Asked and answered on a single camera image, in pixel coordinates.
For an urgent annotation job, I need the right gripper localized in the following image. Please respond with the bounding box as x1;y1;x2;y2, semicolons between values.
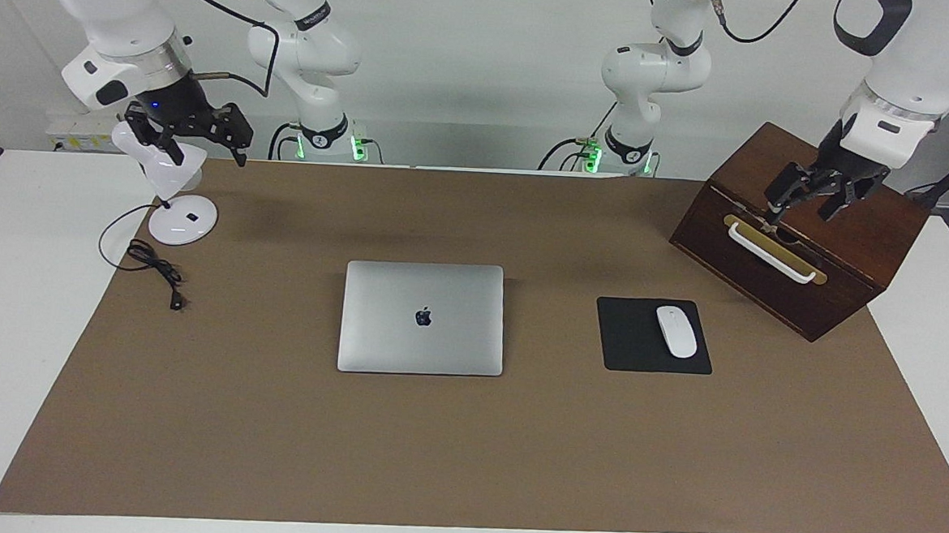
121;67;258;170

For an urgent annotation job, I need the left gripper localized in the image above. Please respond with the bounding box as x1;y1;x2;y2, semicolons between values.
762;113;894;238

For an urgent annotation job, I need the silver laptop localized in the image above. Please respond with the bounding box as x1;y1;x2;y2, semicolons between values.
337;257;510;381

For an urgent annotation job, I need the dark wooden box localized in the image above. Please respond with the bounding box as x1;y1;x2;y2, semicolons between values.
663;116;937;349

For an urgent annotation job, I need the white desk lamp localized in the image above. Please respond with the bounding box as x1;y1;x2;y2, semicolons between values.
105;118;225;249

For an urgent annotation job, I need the white computer mouse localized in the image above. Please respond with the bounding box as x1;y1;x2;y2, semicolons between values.
652;304;701;360

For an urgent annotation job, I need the black mouse pad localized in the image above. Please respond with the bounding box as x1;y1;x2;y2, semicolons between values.
593;295;717;377

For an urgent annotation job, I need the white box handle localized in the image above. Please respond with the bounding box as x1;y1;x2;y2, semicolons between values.
720;214;832;286

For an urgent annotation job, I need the black lamp cable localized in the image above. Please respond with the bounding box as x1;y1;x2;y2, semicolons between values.
95;200;195;312

